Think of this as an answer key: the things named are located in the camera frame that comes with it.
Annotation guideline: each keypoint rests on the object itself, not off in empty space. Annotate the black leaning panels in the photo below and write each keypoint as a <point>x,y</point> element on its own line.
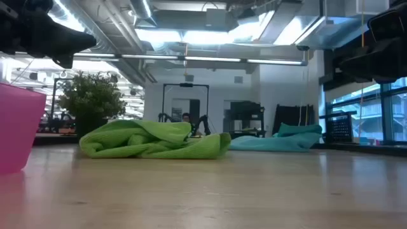
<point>289,116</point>

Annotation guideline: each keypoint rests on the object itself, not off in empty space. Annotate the pink plastic basket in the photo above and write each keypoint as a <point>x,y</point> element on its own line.
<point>19,127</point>

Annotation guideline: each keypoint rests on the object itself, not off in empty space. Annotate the blue microfiber towel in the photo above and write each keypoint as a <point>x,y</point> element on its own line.
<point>273,143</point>

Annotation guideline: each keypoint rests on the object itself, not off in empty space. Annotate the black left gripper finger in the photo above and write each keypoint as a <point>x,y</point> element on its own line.
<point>60,39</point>
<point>65,61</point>

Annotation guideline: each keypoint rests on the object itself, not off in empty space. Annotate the artificial green potted plant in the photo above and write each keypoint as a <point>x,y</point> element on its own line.
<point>92,98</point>

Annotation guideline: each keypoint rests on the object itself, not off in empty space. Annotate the black background rig frame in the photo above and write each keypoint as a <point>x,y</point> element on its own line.
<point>186,85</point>

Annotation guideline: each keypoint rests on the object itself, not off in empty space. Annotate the dome ceiling camera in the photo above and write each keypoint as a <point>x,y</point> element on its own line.
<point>303,48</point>

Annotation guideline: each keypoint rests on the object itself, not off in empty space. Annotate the long ceiling light bar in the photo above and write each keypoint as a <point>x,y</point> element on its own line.
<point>210,59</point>

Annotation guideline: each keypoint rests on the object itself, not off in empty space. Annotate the silver ventilation duct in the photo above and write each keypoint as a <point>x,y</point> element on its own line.
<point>143,9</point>

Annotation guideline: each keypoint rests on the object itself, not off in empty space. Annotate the person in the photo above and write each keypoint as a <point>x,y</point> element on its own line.
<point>186,117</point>

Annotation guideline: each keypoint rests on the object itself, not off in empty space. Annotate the black shelving cart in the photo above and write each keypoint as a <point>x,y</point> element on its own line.
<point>246,114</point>

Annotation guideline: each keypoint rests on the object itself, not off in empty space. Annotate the green microfiber towel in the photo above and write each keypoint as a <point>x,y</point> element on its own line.
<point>152,143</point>

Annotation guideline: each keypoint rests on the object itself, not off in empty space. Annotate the black background robot arm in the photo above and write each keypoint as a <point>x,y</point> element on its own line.
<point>203,122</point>
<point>165,117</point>

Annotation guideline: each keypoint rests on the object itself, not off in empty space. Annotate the black perforated crate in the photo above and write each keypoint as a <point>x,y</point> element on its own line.
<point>338,128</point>

